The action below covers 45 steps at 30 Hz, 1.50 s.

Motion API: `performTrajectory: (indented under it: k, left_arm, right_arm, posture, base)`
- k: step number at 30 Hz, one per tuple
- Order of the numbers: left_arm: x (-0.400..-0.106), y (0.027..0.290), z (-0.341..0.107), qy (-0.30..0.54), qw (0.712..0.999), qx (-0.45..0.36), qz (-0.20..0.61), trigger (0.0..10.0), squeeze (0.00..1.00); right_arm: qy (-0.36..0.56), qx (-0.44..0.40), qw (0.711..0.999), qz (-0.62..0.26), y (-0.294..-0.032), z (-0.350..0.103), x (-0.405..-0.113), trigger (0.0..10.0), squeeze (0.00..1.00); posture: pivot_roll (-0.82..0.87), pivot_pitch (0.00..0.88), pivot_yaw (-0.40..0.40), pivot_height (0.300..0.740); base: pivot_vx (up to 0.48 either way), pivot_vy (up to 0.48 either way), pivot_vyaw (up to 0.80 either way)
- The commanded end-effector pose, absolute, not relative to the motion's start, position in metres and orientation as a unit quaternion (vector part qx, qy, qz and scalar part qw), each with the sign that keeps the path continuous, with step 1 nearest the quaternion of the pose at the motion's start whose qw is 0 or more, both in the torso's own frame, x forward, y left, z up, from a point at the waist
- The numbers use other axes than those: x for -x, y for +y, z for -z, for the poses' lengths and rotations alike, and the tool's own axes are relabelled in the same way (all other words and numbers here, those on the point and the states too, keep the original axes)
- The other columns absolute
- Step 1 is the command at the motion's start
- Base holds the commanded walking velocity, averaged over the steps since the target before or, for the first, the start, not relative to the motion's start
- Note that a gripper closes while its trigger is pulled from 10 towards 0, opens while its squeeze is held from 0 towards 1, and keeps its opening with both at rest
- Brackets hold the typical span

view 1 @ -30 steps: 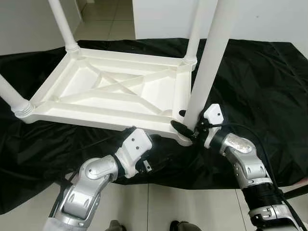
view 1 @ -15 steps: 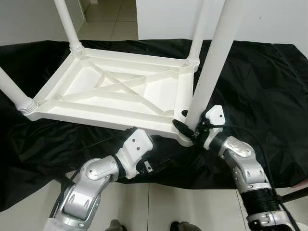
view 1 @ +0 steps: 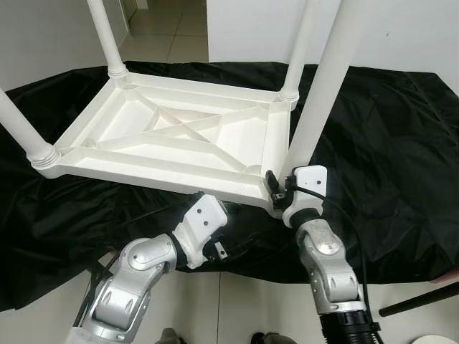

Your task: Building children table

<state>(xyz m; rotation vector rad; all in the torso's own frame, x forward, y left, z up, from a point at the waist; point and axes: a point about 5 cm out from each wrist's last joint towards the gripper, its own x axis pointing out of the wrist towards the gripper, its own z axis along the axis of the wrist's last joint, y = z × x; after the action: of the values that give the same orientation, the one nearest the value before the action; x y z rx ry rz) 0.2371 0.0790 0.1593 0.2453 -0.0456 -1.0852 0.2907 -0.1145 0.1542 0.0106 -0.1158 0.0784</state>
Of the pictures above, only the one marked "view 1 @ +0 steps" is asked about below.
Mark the white plastic children table top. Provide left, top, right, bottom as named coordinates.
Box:
left=32, top=70, right=296, bottom=212

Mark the grey left robot foot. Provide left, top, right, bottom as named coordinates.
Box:
left=156, top=328, right=187, bottom=344

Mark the grey robot foot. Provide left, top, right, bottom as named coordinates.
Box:
left=156, top=328, right=187, bottom=344
left=250, top=331, right=295, bottom=344

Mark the grey right robot foot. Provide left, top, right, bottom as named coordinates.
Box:
left=250, top=331, right=295, bottom=344

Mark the black cloth table cover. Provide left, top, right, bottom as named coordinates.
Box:
left=0, top=61, right=459, bottom=312

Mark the black metal work table leg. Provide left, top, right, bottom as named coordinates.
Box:
left=379, top=283, right=459, bottom=317

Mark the white round floor base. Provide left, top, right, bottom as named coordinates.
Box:
left=398, top=333, right=445, bottom=344

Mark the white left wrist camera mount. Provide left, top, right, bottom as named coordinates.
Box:
left=172, top=193, right=229, bottom=269

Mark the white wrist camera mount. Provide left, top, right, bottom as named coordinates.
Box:
left=172, top=193, right=229, bottom=269
left=282, top=165, right=329, bottom=226

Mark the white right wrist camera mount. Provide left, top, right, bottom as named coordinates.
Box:
left=282, top=165, right=329, bottom=226

